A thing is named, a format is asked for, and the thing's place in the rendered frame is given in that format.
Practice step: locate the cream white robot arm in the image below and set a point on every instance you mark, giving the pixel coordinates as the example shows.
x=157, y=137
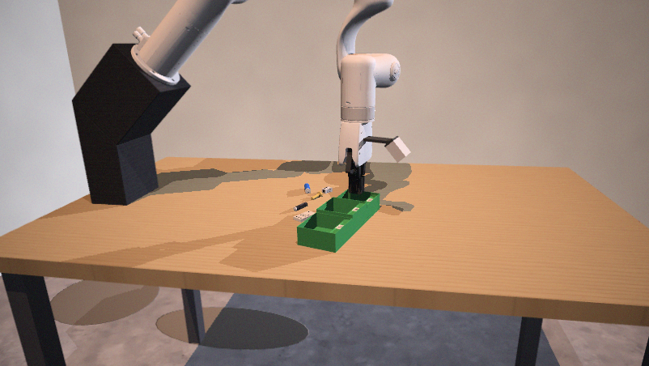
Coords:
x=189, y=22

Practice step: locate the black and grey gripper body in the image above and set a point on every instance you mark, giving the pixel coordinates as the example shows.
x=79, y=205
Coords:
x=352, y=134

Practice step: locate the black battery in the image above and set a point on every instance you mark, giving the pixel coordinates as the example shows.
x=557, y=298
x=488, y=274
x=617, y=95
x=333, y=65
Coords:
x=300, y=206

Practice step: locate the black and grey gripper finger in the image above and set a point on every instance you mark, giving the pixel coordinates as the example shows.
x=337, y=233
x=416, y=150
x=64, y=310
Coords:
x=363, y=168
x=354, y=174

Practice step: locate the green open bin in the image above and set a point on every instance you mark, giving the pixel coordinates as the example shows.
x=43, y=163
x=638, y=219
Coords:
x=337, y=220

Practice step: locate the dark grey and tan domino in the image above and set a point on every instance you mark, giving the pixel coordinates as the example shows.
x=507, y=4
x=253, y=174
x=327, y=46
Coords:
x=302, y=217

